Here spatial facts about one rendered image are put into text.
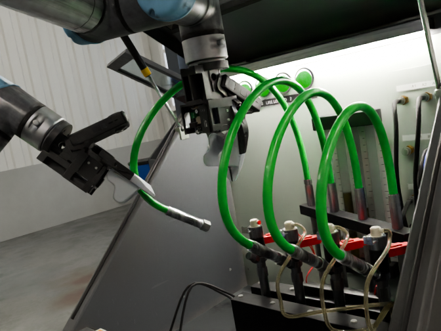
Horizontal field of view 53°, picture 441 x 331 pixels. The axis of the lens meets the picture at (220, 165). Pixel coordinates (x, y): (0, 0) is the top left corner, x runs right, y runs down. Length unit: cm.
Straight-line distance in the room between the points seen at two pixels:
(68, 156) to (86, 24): 27
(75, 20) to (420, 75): 63
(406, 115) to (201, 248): 60
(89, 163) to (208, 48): 29
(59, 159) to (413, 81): 68
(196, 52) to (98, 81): 710
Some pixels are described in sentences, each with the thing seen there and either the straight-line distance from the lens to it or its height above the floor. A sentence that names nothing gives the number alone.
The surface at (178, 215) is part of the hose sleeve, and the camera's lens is 86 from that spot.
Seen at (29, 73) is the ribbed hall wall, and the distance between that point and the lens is 749.
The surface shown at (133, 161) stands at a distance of 83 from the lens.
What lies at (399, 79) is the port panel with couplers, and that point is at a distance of 96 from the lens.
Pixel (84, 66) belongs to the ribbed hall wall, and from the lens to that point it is 779.
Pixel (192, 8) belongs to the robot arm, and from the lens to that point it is 69.
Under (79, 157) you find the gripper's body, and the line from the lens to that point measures 82.
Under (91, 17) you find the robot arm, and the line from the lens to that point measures 69.
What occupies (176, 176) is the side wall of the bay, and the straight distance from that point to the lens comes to 112.
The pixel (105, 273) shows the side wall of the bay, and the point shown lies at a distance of 102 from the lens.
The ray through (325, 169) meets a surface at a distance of 58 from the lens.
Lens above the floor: 134
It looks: 7 degrees down
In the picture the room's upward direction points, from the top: 10 degrees counter-clockwise
